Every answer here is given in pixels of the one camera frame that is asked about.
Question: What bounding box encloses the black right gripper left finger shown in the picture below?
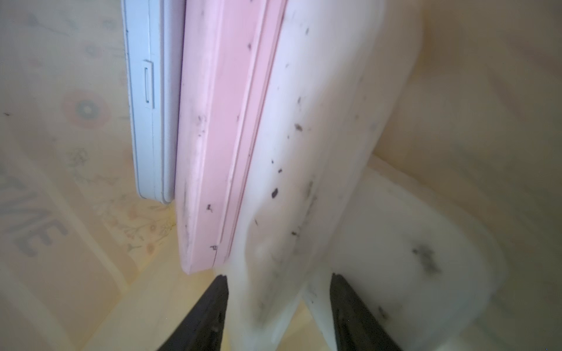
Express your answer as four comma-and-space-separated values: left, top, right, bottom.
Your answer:
157, 275, 229, 351

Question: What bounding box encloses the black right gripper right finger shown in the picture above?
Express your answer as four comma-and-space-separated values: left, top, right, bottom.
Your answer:
329, 273, 401, 351

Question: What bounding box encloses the cream canvas tote bag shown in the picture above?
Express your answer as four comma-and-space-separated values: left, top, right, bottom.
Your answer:
1, 1, 561, 350

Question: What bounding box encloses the white pencil case in bag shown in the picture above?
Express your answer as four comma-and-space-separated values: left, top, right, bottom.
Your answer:
221, 1, 423, 350

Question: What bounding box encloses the pink pencil case in bag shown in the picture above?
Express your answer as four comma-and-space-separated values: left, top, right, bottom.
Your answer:
175, 1, 286, 274

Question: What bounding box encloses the light blue case in bag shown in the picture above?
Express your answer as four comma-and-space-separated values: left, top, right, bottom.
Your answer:
121, 0, 186, 204

